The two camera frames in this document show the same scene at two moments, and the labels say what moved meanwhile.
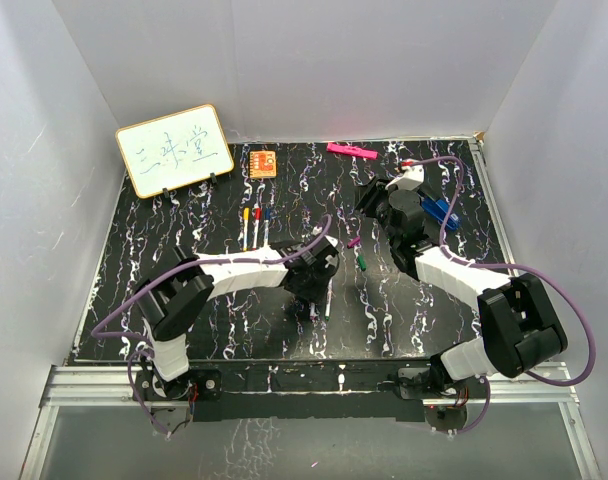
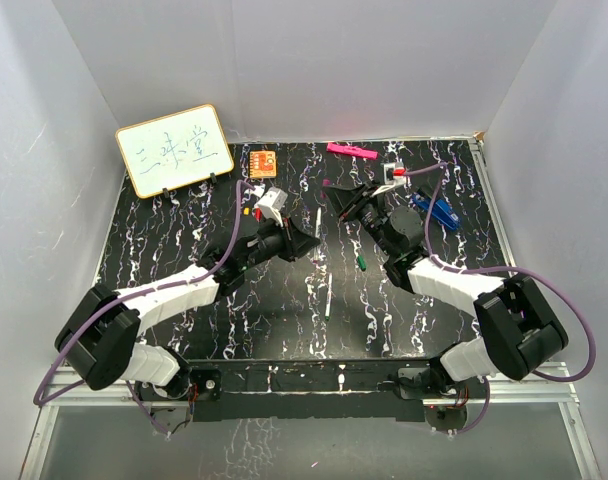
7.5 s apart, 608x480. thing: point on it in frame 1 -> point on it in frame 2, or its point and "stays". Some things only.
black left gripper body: (311, 289) -> (276, 241)
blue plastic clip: (439, 210) stays
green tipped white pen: (328, 301) stays
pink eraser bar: (351, 150) stays
